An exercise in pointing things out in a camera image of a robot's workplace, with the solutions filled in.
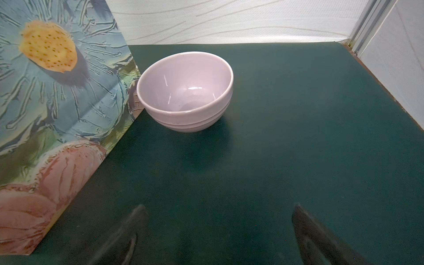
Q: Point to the pink ceramic bowl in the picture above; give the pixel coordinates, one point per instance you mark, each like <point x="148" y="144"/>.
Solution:
<point x="187" y="92"/>

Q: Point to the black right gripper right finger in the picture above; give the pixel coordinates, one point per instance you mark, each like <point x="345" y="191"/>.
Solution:
<point x="319" y="245"/>

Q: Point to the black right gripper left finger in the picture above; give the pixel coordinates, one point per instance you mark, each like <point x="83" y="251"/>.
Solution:
<point x="119" y="247"/>

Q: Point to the floral print paper bag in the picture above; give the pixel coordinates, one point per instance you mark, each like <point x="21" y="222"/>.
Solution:
<point x="68" y="95"/>

